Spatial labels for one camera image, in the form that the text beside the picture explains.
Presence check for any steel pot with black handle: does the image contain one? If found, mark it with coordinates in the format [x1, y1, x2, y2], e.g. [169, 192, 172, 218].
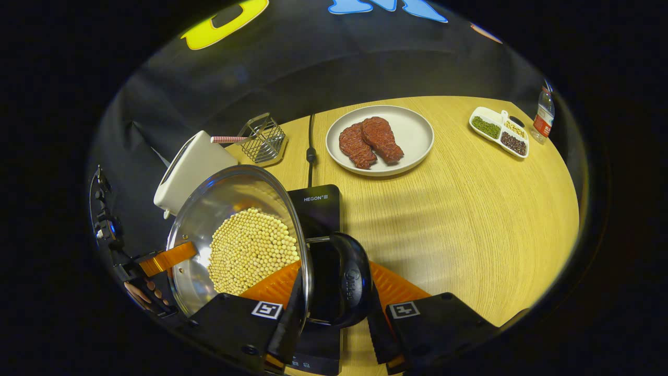
[166, 164, 374, 330]

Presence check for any white divided dish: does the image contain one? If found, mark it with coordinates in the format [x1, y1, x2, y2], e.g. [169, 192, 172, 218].
[469, 107, 530, 159]

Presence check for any plastic bottle with red label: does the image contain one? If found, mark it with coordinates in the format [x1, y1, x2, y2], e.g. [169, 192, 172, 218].
[531, 85, 555, 145]

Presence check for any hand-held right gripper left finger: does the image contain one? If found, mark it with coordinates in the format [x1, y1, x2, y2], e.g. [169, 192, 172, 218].
[185, 260, 314, 374]

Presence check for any heap of green beans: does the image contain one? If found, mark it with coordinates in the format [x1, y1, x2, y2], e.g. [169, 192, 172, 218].
[472, 116, 500, 139]

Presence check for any white toaster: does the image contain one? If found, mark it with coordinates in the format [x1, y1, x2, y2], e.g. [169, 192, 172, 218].
[153, 131, 239, 219]

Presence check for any black power cable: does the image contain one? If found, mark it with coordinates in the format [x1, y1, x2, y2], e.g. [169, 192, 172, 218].
[306, 114, 317, 187]

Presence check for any heap of dark red beans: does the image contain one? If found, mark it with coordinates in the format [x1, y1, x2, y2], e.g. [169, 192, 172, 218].
[500, 132, 528, 156]

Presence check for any black induction cooktop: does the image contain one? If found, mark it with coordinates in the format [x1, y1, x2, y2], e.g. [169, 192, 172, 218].
[284, 184, 345, 376]

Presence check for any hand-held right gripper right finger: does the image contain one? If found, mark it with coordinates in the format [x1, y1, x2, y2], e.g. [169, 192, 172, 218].
[367, 261, 499, 375]

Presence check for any wire mesh basket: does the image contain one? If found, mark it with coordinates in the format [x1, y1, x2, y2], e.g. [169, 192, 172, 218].
[237, 113, 288, 164]

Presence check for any white round plate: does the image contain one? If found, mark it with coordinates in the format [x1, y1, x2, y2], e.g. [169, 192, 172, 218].
[326, 105, 435, 177]

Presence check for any pile of yellow soybeans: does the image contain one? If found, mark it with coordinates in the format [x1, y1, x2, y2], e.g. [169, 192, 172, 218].
[208, 207, 301, 296]

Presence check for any raw red meat steak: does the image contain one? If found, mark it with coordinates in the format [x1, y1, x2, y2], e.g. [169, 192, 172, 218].
[361, 116, 405, 164]
[339, 122, 377, 170]

